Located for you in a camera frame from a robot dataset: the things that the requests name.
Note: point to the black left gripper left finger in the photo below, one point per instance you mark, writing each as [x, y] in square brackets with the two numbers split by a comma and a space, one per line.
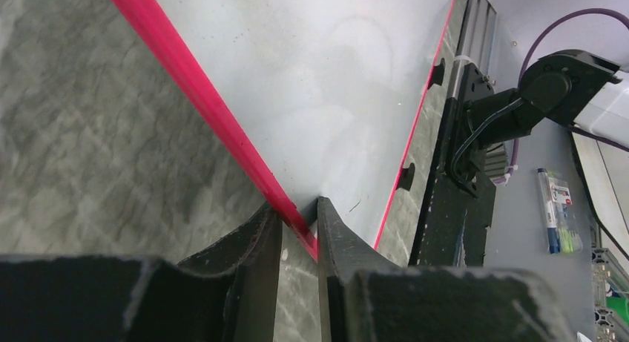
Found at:
[226, 292]

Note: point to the blue marker pack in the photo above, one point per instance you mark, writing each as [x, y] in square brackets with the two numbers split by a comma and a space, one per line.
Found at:
[556, 203]

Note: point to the aluminium extrusion rail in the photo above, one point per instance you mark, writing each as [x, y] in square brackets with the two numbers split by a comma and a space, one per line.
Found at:
[477, 37]

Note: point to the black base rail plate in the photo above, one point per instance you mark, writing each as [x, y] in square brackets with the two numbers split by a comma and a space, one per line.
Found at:
[452, 224]

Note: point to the pink framed whiteboard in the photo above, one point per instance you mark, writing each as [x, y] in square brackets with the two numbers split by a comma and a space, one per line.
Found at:
[311, 97]

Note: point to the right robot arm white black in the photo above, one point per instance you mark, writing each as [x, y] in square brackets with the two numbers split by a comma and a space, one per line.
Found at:
[558, 86]

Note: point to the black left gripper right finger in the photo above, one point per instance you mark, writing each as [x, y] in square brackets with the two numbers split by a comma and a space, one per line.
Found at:
[365, 297]

